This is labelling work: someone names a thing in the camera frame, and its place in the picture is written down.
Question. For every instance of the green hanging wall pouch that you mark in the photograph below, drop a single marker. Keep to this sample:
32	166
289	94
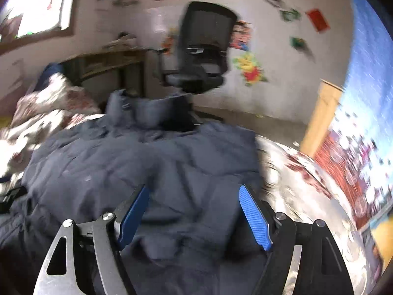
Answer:
299	44

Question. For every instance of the wooden desk with shelves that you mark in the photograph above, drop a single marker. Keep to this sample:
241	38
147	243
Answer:
101	64

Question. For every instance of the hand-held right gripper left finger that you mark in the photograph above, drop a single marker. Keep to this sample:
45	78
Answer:
133	218

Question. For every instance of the black mesh office chair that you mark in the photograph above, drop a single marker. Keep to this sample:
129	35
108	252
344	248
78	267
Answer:
199	37

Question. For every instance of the yellow bear poster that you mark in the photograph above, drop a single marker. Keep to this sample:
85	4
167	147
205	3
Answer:
250	69

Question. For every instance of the small wall rack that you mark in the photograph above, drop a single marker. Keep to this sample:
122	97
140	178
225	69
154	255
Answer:
124	2

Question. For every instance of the light wooden post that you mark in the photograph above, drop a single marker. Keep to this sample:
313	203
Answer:
322	116

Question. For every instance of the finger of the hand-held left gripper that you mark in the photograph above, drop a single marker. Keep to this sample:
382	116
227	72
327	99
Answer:
13	194

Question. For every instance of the dark blue cloth bundle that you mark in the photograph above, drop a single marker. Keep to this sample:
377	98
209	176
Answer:
50	70

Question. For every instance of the clutter on desk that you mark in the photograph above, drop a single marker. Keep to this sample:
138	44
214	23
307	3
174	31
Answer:
121	41

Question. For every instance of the red paper wall sheet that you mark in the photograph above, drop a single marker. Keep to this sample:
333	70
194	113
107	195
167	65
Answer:
317	20

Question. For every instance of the blue printed curtain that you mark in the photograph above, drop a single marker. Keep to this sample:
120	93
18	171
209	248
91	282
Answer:
365	98

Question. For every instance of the anime character poster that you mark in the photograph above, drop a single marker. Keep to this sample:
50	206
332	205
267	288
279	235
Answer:
242	37

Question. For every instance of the navy padded jacket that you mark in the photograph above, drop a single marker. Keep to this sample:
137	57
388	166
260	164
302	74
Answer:
122	159

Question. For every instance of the floral satin bedspread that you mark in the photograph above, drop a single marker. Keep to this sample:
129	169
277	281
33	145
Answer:
307	190

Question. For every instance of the brown framed window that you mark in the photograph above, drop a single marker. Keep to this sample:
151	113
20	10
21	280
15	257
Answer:
36	9

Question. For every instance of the green wall pictures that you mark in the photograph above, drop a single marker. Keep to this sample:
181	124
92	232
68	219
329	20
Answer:
290	14

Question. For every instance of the orange cartoon wall sticker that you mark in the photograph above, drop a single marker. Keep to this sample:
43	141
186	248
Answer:
169	44

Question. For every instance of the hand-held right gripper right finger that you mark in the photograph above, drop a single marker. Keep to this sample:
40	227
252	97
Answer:
254	218

